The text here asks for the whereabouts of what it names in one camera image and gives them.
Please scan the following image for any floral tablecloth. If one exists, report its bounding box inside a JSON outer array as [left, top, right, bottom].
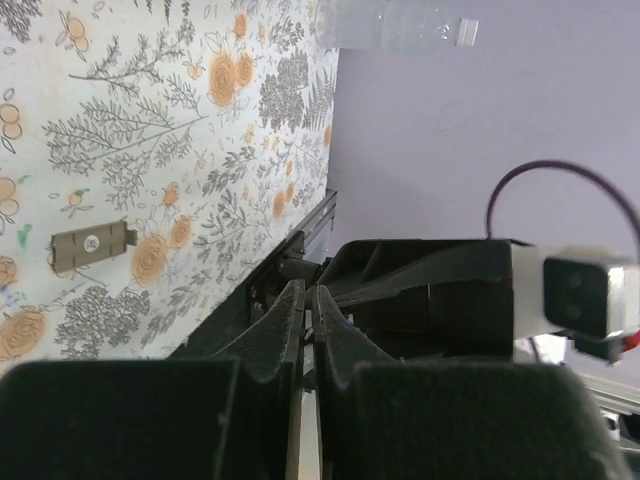
[[1, 1, 339, 369]]

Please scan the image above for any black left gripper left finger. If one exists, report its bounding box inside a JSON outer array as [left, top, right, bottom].
[[1, 280, 305, 479]]

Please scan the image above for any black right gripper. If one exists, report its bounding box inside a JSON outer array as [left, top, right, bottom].
[[319, 239, 515, 358]]

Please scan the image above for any grey battery cover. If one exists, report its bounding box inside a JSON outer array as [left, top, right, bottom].
[[51, 220, 138, 273]]

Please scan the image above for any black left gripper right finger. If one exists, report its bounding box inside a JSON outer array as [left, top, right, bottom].
[[314, 286, 639, 480]]

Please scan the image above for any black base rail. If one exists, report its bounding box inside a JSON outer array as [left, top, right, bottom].
[[170, 190, 337, 359]]

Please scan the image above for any clear plastic water bottle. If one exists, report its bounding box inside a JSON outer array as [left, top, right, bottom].
[[315, 0, 479, 54]]

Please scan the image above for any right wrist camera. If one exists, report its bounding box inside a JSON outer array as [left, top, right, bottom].
[[511, 245, 639, 364]]

